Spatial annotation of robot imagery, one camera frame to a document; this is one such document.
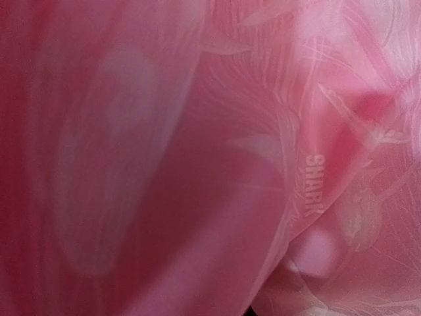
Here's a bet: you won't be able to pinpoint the pink patterned shorts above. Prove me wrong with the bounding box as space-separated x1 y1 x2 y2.
1 1 420 315

